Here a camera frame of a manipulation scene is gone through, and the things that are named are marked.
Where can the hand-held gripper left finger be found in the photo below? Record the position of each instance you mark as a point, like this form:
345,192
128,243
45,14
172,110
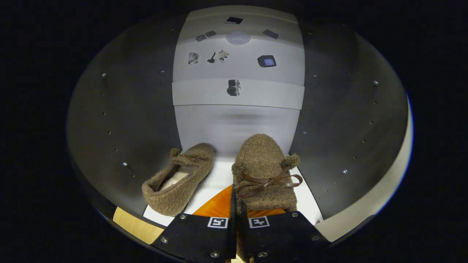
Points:
201,237

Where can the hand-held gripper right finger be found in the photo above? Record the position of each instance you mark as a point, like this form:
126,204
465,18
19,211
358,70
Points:
281,237

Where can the dark grey shoe cabinet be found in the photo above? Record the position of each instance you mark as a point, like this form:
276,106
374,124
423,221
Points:
128,109

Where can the brown fuzzy shoe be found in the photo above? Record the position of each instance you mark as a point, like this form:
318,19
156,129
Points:
175,197
263,157

